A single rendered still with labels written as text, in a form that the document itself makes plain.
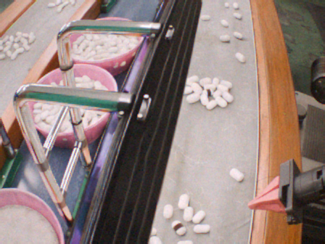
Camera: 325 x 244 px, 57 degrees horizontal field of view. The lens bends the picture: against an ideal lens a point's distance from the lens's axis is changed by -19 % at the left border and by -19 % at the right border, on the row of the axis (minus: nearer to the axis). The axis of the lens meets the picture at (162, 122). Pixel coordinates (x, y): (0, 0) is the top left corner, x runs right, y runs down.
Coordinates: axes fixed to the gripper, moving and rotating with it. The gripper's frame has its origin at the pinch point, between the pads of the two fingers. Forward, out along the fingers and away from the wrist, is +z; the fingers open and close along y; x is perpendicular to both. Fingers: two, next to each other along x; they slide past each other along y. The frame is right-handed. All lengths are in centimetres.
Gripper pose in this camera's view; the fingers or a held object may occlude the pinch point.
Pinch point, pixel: (252, 205)
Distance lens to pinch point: 60.1
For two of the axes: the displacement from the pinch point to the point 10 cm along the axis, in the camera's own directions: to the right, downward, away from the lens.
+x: 6.1, 6.2, 4.9
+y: -2.0, 7.2, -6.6
